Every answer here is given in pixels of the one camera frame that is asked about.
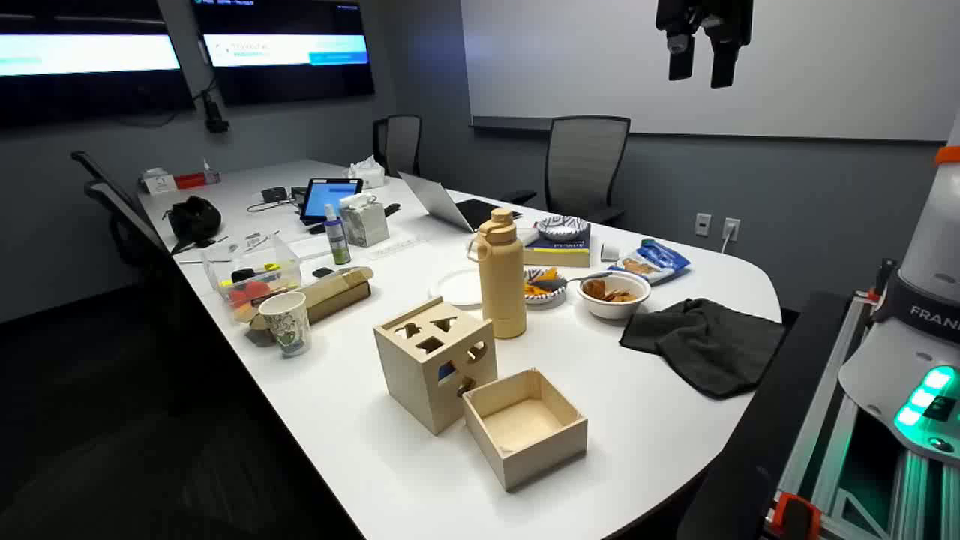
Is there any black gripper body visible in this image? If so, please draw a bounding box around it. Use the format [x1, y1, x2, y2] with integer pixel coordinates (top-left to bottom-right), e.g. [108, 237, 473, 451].
[655, 0, 752, 90]

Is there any white bowl with snacks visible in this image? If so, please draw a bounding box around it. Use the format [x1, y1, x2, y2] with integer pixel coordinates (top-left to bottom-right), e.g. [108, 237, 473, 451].
[580, 272, 652, 322]

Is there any black and white bowl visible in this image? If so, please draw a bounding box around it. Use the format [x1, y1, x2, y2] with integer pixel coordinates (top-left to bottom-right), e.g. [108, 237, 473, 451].
[525, 268, 566, 307]

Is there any grey office chair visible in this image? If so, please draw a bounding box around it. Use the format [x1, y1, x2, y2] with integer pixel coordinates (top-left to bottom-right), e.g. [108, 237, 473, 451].
[541, 115, 630, 224]

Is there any blue snack bag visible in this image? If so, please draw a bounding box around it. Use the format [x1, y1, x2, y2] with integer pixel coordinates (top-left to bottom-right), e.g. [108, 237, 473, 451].
[620, 239, 690, 285]

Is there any patterned dish on book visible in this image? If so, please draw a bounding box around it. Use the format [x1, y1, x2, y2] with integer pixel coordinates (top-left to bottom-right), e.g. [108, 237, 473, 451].
[536, 217, 589, 242]

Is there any blue and yellow book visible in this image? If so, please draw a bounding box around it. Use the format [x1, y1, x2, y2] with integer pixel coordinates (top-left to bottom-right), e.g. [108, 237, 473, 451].
[525, 237, 590, 268]

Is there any open laptop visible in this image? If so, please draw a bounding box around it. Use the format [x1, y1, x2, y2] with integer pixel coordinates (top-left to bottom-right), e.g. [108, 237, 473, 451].
[400, 174, 496, 232]

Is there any black cloth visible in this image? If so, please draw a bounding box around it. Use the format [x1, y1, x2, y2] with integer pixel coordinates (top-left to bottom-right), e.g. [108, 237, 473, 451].
[617, 299, 785, 398]

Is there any tan water bottle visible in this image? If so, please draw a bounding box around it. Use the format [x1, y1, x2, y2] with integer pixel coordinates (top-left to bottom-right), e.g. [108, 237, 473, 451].
[473, 206, 525, 339]

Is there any dark office chair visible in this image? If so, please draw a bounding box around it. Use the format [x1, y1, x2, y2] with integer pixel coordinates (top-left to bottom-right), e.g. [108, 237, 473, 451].
[371, 115, 422, 178]

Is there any white crumpled cloth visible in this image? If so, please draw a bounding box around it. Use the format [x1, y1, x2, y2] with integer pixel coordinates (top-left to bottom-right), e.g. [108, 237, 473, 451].
[349, 156, 387, 189]

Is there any white tissue box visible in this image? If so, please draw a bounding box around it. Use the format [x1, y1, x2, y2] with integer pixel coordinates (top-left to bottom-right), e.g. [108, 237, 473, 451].
[343, 194, 390, 247]

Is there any blue screen tablet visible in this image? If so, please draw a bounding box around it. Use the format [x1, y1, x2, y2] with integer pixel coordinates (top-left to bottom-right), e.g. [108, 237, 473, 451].
[299, 178, 364, 224]

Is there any wooden shape sorter cube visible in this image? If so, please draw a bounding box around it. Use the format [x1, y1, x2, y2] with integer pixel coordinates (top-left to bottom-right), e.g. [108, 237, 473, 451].
[375, 296, 498, 433]

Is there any green spray bottle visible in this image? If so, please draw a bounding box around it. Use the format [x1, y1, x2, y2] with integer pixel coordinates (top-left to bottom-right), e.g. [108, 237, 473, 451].
[324, 205, 350, 265]

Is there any open wooden box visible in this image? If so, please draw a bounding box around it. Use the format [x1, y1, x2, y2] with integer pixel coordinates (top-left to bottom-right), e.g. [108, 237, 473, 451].
[465, 369, 589, 492]

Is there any wooden block box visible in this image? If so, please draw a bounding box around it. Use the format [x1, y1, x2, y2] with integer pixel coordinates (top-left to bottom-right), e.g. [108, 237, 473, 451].
[245, 265, 377, 337]

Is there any paper cup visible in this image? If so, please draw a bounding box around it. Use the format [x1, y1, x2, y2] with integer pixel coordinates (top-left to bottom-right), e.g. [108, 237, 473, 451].
[259, 289, 310, 357]

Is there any clear plastic container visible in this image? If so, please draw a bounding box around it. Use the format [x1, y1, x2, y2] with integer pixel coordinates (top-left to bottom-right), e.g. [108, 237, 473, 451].
[201, 237, 299, 322]

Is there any black headphones pouch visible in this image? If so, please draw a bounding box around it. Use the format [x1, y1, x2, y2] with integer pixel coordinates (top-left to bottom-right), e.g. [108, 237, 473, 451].
[169, 194, 223, 249]

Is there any wall monitor screen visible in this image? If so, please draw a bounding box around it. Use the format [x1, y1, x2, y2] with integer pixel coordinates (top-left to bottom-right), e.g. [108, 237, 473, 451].
[191, 0, 375, 106]

